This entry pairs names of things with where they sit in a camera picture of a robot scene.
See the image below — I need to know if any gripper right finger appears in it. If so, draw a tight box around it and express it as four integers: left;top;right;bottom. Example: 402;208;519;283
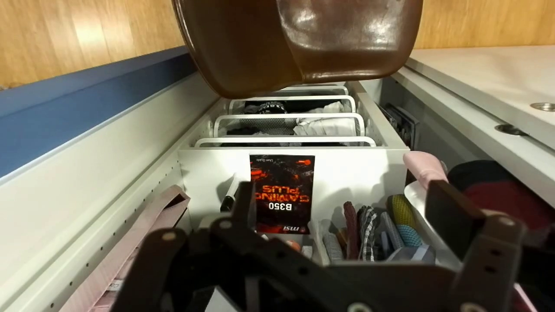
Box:
425;180;528;312

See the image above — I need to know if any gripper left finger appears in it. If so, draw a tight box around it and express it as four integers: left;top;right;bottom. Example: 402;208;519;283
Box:
111;181;332;312

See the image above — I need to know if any brown leather chair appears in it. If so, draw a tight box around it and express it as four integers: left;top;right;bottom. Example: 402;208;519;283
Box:
171;0;424;99

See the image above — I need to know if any red and black cap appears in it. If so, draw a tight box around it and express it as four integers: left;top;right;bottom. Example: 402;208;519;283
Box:
447;160;555;237

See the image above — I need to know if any black marker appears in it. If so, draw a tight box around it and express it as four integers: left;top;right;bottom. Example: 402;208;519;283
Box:
220;173;239;213

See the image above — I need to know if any pink folded cloth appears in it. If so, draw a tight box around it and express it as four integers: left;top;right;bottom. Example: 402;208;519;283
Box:
403;151;449;189

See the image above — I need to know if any row of rolled socks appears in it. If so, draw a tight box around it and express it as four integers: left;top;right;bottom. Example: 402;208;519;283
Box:
321;194;436;263

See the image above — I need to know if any black and orange booklet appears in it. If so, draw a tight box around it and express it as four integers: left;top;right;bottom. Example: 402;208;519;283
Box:
249;154;316;235

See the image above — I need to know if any white wardrobe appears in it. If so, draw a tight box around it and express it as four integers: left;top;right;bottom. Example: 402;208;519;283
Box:
0;45;555;312

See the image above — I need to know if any white folded cloth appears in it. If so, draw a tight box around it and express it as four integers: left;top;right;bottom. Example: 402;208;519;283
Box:
294;116;359;136

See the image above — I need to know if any pink cloth strap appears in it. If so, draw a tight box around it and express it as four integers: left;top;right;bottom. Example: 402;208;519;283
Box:
60;185;191;312

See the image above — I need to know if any white wire basket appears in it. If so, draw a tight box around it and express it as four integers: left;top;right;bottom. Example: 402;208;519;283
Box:
213;113;366;137
228;95;356;114
194;136;377;148

